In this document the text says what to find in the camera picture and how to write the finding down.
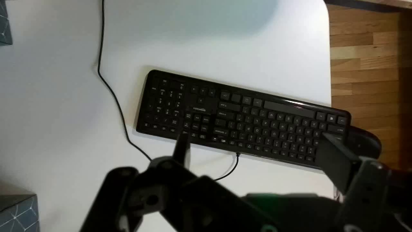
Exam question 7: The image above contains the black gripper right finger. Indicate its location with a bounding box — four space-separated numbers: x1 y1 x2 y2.
315 131 412 232

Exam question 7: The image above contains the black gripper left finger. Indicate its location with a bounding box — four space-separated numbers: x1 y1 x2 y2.
78 130 281 232

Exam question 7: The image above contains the black computer keyboard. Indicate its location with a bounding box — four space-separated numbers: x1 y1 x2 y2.
135 68 353 170

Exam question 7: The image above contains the teal patterned tissue box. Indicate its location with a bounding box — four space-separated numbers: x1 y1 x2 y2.
0 0 13 46
0 191 41 232

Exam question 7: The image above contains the thin black keyboard cable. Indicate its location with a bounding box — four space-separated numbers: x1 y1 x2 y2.
96 0 241 182

